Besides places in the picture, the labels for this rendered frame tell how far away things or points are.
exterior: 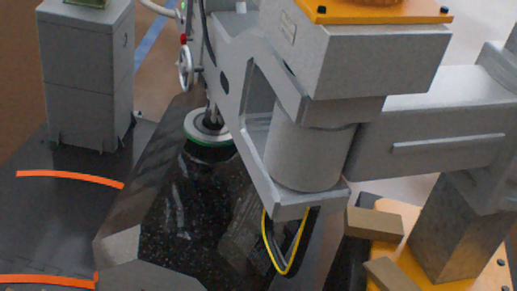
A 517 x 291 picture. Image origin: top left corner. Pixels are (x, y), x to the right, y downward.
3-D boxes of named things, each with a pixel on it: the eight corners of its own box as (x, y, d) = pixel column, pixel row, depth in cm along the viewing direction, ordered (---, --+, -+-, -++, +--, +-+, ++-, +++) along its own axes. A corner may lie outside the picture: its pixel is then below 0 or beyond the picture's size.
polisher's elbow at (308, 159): (320, 139, 139) (339, 75, 127) (352, 190, 125) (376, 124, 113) (252, 145, 133) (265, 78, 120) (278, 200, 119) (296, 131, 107)
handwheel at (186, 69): (216, 101, 167) (221, 59, 157) (185, 103, 163) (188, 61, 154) (203, 75, 177) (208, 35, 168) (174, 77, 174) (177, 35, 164)
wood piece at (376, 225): (396, 224, 192) (401, 214, 189) (400, 244, 185) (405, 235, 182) (342, 214, 192) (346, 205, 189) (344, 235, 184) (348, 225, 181)
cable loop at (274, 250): (295, 291, 143) (322, 209, 123) (283, 293, 142) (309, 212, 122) (266, 228, 159) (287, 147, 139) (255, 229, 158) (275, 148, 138)
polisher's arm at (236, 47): (336, 242, 137) (397, 82, 106) (253, 257, 129) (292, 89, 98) (247, 85, 188) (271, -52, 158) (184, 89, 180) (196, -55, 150)
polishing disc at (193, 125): (230, 107, 210) (231, 104, 209) (248, 141, 195) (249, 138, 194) (178, 111, 202) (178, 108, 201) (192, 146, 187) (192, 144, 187)
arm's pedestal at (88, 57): (36, 145, 309) (18, 10, 256) (70, 99, 348) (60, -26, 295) (119, 162, 309) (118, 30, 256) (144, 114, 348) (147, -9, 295)
